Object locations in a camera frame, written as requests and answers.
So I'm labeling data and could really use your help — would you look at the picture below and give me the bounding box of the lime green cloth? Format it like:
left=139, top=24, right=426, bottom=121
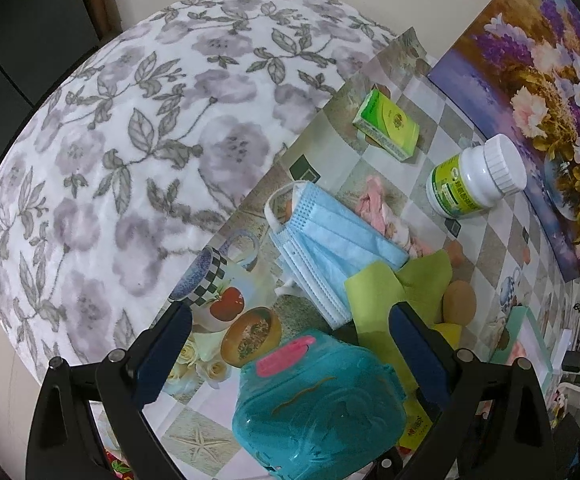
left=345, top=250, right=453, bottom=396

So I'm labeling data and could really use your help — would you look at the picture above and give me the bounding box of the white green-labelled pill bottle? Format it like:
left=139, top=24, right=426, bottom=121
left=426, top=135, right=528, bottom=220

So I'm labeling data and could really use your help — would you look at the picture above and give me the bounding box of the green carton box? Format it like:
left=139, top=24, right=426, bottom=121
left=352, top=89, right=421, bottom=162

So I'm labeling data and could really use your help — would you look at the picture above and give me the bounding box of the pink fabric scrunchie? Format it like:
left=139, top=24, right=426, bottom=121
left=356, top=175, right=433, bottom=261

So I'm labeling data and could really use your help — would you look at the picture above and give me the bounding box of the yellow sponge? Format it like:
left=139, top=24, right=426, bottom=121
left=430, top=322, right=465, bottom=351

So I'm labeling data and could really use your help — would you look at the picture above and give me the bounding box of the printed checkered tablecloth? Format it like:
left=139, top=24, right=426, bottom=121
left=162, top=27, right=580, bottom=480

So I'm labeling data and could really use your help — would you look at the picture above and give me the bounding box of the teal plastic box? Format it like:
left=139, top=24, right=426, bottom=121
left=232, top=329, right=407, bottom=480

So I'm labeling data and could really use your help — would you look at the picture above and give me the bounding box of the grey floral blanket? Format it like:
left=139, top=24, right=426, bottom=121
left=0, top=0, right=401, bottom=376

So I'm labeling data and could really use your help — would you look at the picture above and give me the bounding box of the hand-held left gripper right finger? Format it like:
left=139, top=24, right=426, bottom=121
left=389, top=302, right=556, bottom=480

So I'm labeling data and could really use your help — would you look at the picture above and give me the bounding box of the flower painting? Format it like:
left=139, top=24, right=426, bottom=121
left=427, top=0, right=580, bottom=281

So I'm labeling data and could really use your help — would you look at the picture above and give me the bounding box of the red floral cloth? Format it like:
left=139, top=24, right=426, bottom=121
left=102, top=452, right=136, bottom=480

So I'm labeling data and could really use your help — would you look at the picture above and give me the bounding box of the dark wooden door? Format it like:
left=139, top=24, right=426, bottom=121
left=0, top=0, right=121, bottom=181

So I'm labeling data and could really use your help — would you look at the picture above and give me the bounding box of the blue face mask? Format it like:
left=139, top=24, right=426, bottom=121
left=264, top=181, right=411, bottom=328

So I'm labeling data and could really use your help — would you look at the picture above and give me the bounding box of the tan egg-shaped object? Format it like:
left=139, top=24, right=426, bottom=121
left=442, top=280, right=478, bottom=326

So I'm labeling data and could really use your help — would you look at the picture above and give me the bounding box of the mint green tray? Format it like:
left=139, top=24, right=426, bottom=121
left=490, top=306, right=553, bottom=401

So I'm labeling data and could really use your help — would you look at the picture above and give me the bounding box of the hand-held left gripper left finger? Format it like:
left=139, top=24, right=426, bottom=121
left=26, top=302, right=193, bottom=480

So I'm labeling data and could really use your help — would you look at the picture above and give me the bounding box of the yellow red packet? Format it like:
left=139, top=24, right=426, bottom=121
left=399, top=400, right=443, bottom=448

